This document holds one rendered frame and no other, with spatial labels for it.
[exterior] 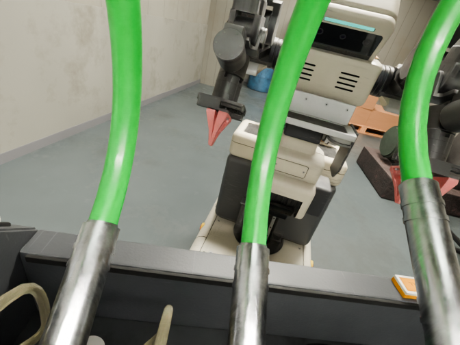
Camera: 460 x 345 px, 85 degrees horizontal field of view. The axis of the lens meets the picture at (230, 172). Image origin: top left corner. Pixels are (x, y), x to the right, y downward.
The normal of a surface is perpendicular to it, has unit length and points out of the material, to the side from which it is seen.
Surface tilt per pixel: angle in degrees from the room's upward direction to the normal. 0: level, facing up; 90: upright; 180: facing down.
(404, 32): 90
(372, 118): 90
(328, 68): 98
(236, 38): 63
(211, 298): 90
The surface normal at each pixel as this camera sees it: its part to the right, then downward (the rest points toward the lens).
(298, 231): -0.25, 0.45
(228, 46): -0.13, 0.02
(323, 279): 0.21, -0.84
